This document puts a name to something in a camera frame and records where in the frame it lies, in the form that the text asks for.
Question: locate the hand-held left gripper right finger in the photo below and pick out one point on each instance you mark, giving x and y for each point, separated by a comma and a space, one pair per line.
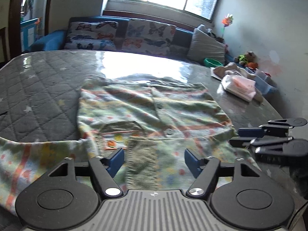
192, 161

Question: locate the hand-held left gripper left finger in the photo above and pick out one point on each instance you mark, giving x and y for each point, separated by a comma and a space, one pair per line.
116, 158

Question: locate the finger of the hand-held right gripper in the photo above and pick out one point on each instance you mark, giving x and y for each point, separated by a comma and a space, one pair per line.
240, 142
250, 132

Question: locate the green printed shirt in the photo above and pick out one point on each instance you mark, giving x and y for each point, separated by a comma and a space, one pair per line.
144, 105

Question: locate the person's right hand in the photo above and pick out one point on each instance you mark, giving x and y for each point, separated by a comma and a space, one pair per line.
300, 180

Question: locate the white plastic tissue pack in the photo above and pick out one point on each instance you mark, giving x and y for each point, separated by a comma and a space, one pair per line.
239, 86

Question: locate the clear plastic storage box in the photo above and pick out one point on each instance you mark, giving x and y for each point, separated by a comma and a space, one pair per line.
264, 86

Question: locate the cream cloth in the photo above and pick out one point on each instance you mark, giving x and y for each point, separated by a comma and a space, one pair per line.
231, 68

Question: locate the orange plush toy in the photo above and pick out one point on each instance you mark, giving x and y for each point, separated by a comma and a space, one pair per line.
252, 65

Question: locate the brown teddy bear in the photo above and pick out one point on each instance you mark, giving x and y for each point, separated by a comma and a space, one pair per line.
245, 57

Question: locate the green bowl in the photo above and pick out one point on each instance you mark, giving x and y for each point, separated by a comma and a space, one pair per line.
213, 62

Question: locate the large grey pillow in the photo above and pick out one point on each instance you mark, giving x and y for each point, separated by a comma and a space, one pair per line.
207, 48

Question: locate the black and white plush toy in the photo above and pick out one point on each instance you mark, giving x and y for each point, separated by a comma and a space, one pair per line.
216, 36

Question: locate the grey quilted table cover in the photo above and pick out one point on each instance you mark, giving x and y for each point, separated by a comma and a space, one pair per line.
36, 89

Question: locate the small grey pillow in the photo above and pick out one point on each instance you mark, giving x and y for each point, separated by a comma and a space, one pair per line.
203, 28

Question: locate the colourful pinwheel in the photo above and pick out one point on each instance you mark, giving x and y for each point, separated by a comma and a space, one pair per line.
227, 20

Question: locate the blue sofa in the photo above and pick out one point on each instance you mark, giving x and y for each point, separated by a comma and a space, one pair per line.
182, 37

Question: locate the long butterfly print pillow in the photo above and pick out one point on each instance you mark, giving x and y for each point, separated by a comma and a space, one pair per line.
89, 36

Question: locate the square butterfly print pillow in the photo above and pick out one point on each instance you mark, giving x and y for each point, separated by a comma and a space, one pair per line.
146, 36

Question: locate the blue cabinet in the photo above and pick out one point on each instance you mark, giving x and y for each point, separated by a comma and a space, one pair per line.
28, 33

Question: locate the dark wooden furniture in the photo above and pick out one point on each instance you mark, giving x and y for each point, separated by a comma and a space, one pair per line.
3, 45

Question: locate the dark wooden door frame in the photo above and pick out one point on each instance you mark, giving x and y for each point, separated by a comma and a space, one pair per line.
15, 16

